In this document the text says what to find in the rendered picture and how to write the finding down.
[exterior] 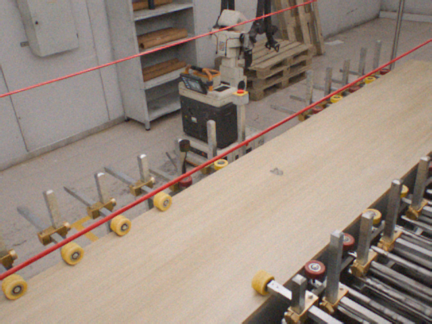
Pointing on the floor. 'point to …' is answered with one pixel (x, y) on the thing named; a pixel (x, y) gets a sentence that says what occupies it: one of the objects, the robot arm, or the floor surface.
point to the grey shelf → (123, 48)
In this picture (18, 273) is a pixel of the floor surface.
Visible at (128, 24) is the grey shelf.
